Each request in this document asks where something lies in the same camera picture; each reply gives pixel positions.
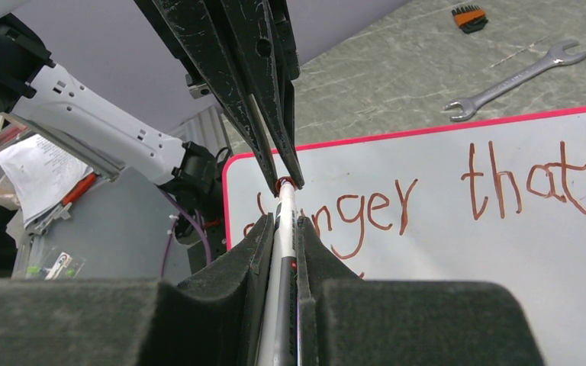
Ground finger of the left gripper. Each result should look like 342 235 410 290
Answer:
135 1 277 193
221 1 304 190

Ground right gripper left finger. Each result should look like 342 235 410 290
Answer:
0 214 274 365

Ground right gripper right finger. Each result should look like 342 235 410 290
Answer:
296 217 545 365

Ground whiteboard marker white barrel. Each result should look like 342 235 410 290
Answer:
256 185 298 365

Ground red framed whiteboard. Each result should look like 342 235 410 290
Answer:
222 103 586 366

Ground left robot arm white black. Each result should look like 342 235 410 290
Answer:
0 1 304 216

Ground orange black small object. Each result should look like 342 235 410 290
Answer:
451 5 488 34

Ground white paper sheets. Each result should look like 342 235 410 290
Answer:
0 135 93 227

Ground silver open-end wrench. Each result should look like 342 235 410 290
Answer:
443 40 586 123

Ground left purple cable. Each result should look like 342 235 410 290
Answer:
159 188 214 279

